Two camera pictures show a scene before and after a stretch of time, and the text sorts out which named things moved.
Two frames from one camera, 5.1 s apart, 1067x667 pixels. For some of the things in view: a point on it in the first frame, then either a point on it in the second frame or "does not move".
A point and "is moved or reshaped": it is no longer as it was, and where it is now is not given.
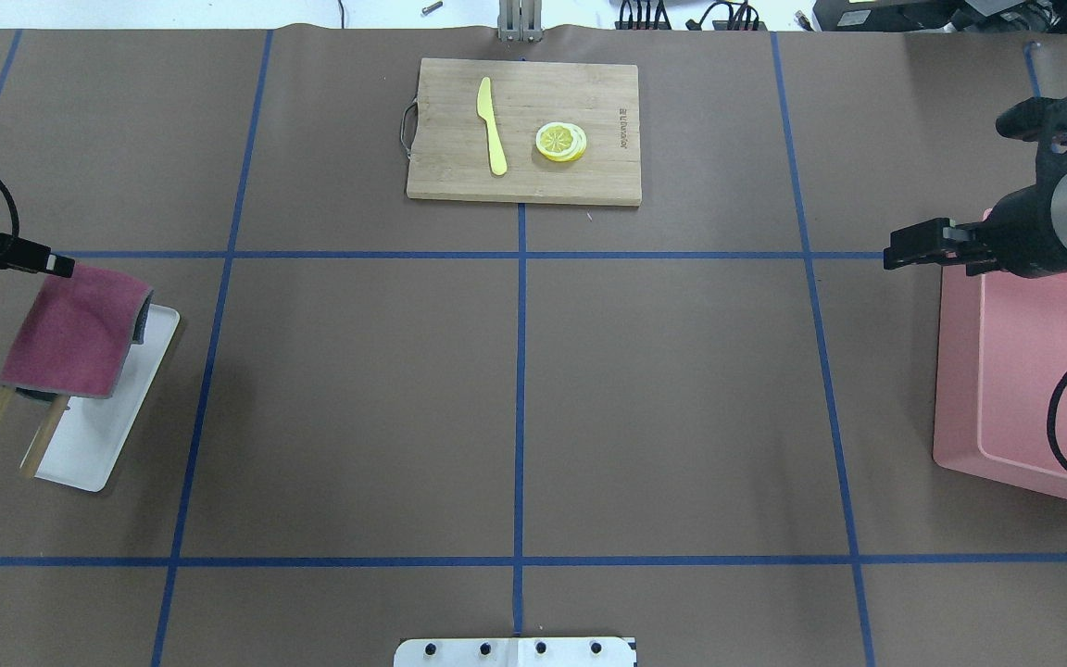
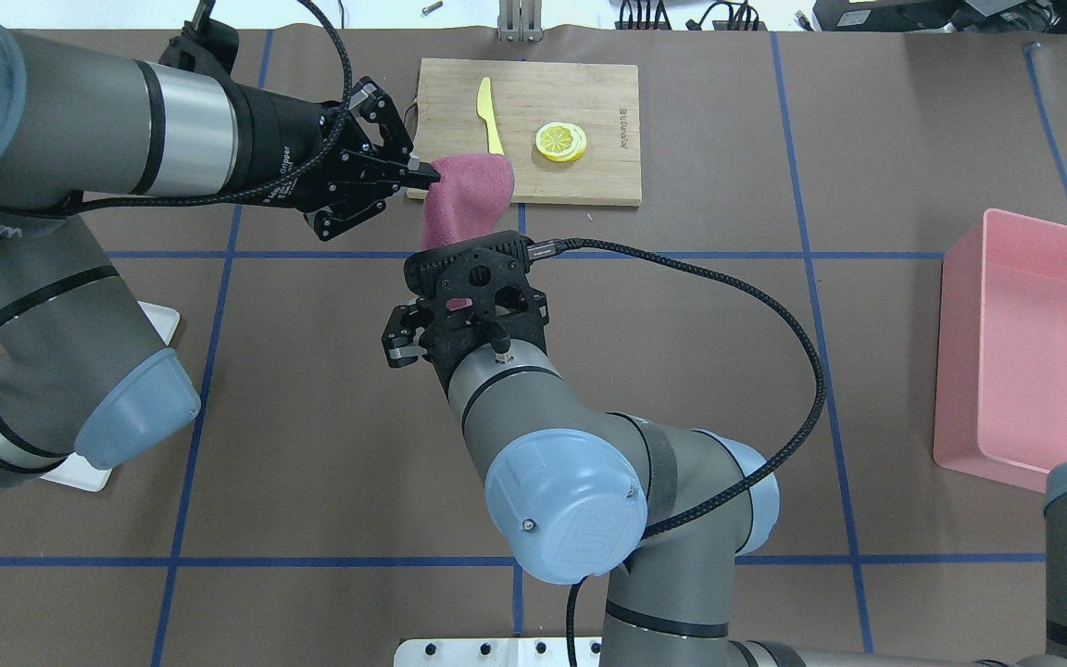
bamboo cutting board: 524,132 does not move
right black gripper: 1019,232 to 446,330
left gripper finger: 2,249 to 299,150
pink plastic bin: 1021,363 does not move
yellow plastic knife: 485,110 does not move
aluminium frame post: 520,20 does not move
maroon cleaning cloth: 74,336 is moved or reshaped
